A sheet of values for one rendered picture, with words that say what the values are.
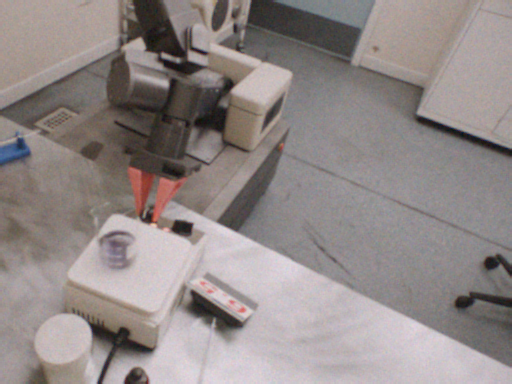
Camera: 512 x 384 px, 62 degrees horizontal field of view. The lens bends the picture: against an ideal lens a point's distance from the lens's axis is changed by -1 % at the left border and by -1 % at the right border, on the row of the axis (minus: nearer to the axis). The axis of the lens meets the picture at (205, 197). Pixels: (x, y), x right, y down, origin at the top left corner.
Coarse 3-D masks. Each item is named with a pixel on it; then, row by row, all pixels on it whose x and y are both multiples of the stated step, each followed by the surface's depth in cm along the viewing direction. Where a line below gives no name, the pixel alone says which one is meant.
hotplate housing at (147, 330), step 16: (208, 240) 66; (192, 256) 57; (192, 272) 60; (64, 288) 51; (80, 288) 51; (176, 288) 53; (80, 304) 51; (96, 304) 50; (112, 304) 50; (176, 304) 56; (96, 320) 53; (112, 320) 51; (128, 320) 50; (144, 320) 49; (160, 320) 49; (128, 336) 52; (144, 336) 51; (160, 336) 52
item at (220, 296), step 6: (192, 282) 58; (198, 282) 59; (204, 282) 60; (204, 288) 58; (210, 288) 59; (210, 294) 57; (216, 294) 58; (222, 294) 59; (222, 300) 57; (228, 300) 58; (234, 300) 59; (228, 306) 56; (234, 306) 57; (240, 306) 58; (240, 312) 56; (246, 312) 57
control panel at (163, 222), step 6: (144, 222) 61; (162, 222) 64; (168, 222) 65; (162, 228) 61; (168, 228) 62; (174, 234) 60; (192, 234) 63; (198, 234) 63; (204, 234) 64; (192, 240) 60; (198, 240) 61
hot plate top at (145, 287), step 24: (144, 240) 55; (168, 240) 56; (96, 264) 51; (144, 264) 52; (168, 264) 53; (96, 288) 49; (120, 288) 49; (144, 288) 50; (168, 288) 50; (144, 312) 48
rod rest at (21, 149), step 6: (18, 132) 76; (18, 138) 76; (24, 138) 75; (12, 144) 77; (18, 144) 77; (24, 144) 76; (0, 150) 76; (6, 150) 76; (12, 150) 76; (18, 150) 76; (24, 150) 77; (30, 150) 77; (0, 156) 75; (6, 156) 75; (12, 156) 75; (18, 156) 76; (0, 162) 74
